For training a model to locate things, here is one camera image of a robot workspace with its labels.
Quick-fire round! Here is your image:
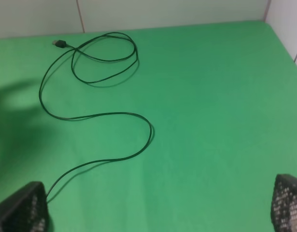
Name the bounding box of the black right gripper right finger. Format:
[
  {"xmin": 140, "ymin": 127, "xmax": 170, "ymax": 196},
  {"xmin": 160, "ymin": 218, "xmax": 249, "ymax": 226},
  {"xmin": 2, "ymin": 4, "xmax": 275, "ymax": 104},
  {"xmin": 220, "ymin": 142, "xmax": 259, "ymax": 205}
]
[{"xmin": 270, "ymin": 174, "xmax": 297, "ymax": 232}]

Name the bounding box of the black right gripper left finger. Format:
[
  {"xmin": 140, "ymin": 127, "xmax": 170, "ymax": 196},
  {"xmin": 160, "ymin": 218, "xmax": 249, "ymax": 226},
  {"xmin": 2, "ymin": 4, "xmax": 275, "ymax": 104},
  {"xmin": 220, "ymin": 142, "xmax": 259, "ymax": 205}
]
[{"xmin": 0, "ymin": 181, "xmax": 49, "ymax": 232}]

